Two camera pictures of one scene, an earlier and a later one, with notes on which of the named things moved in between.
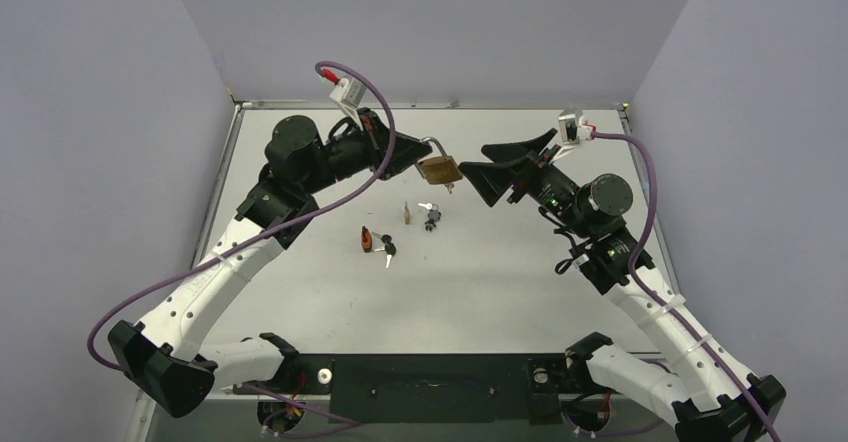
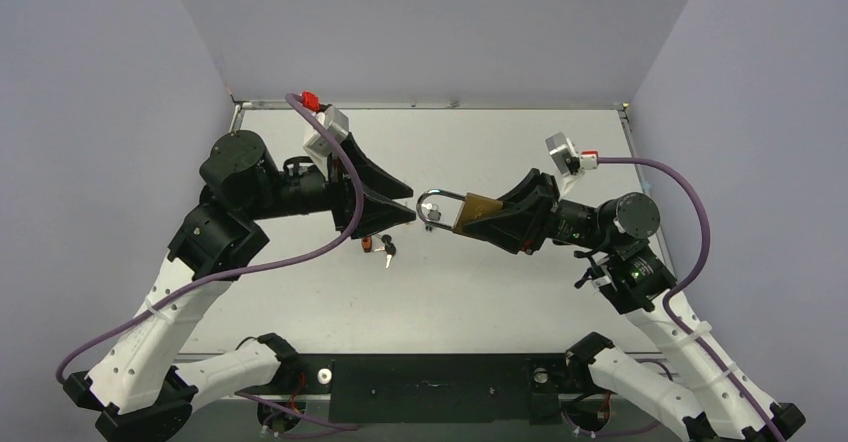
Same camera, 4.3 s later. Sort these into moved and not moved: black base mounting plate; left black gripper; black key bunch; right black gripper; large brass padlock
Moved: right black gripper; large brass padlock; left black gripper
Not moved: black key bunch; black base mounting plate
